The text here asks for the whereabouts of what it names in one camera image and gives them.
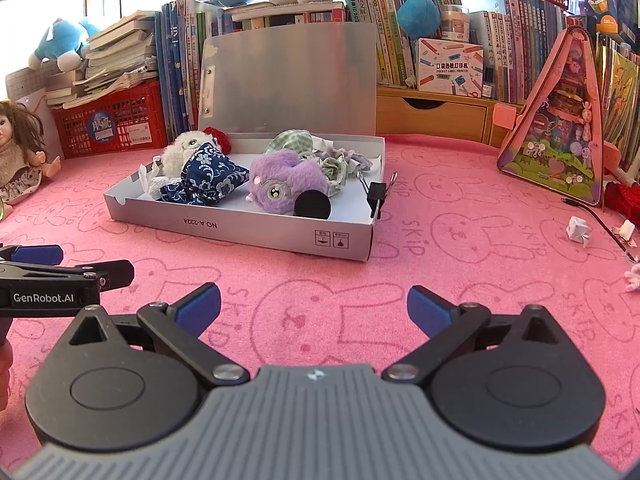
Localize blue printed carton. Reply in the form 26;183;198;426
562;0;640;53

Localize black cable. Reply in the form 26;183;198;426
561;198;640;266

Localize triangular pink toy house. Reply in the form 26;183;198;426
492;25;623;207

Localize stack of worn books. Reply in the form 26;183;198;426
45;10;161;110

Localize brown-haired doll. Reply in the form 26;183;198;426
0;100;63;206

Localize wooden drawer unit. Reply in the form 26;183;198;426
375;85;501;148

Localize purple plush toy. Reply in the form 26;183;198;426
246;149;331;213

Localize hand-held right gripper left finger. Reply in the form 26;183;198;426
67;282;251;387

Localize row of upright books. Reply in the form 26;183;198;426
220;0;568;103

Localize red knitted cloth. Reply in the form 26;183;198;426
604;181;640;221

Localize row of colourful thin books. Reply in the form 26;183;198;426
595;42;640;171

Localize grey grid paper bag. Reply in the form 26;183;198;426
5;65;76;106

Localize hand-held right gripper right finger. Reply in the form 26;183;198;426
382;284;566;383

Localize red knitted pouch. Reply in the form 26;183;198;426
202;126;233;153

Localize row of blue workbooks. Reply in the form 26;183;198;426
155;0;221;136

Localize pale lilac fuzzy ribbon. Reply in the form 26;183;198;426
320;145;375;173

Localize silver grey file box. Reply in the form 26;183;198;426
103;22;387;262

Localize blue and white plush toy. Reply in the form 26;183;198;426
27;17;101;72

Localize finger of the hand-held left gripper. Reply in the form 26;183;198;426
0;244;65;266
75;259;135;291

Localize small white origami paper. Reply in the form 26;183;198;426
565;216;593;247

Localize small round tin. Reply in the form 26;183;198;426
440;5;471;41

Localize red plastic basket with sticker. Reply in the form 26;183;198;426
52;79;168;160

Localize white printed carton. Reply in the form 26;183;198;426
416;37;485;98

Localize green checkered cloth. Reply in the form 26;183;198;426
265;130;361;196

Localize pink rabbit-print towel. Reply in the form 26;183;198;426
0;132;640;461

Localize blue floral drawstring pouch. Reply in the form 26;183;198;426
160;142;250;206

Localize black round lid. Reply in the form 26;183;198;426
293;189;332;221

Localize black binder clip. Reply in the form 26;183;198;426
357;171;400;221

